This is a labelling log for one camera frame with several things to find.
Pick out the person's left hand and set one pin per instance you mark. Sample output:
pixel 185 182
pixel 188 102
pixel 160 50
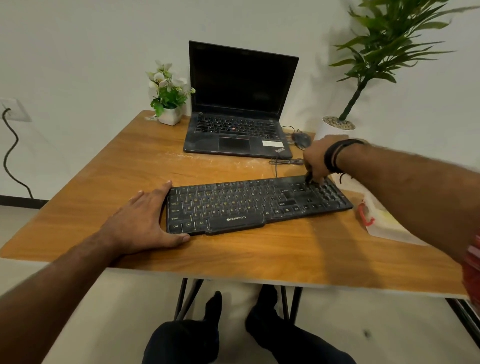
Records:
pixel 138 225

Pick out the person's right hand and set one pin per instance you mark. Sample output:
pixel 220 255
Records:
pixel 318 155

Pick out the small black brush tool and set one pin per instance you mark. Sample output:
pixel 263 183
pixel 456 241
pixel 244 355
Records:
pixel 308 178

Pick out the black keyboard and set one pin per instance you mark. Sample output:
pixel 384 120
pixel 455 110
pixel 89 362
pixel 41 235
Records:
pixel 255 208

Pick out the clear plastic container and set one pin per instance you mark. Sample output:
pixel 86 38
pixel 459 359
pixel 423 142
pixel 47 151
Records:
pixel 386 225

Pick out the person's right forearm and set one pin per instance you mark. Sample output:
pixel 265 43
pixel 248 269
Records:
pixel 408 187

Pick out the person's left forearm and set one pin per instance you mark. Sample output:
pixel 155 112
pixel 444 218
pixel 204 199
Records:
pixel 48 300

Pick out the person's left leg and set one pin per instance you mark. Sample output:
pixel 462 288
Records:
pixel 183 337

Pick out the person's leg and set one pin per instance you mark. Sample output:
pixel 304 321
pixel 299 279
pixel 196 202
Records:
pixel 292 337
pixel 183 337

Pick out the person's right leg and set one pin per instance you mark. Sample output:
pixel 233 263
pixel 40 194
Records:
pixel 292 337

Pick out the black wristband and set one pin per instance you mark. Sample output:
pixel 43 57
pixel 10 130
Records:
pixel 332 157

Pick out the black computer mouse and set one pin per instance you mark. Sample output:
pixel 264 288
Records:
pixel 302 139

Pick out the tall green plant white pot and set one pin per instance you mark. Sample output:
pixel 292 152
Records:
pixel 337 127

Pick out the black laptop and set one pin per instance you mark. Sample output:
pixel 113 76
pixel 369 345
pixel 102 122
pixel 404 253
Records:
pixel 240 78

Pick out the black skirting board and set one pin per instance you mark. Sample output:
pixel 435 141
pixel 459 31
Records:
pixel 22 201

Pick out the small white flower pot plant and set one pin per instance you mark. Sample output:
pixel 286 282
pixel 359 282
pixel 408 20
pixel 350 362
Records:
pixel 168 97

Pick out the red right sleeve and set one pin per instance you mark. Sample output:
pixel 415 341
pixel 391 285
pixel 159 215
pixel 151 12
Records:
pixel 472 270

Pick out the black metal table frame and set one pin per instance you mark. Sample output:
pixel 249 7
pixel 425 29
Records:
pixel 182 296

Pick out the white wall socket panel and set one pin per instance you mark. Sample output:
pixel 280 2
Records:
pixel 15 110

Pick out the black window frame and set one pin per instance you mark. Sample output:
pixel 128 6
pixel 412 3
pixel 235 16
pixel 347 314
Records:
pixel 465 315

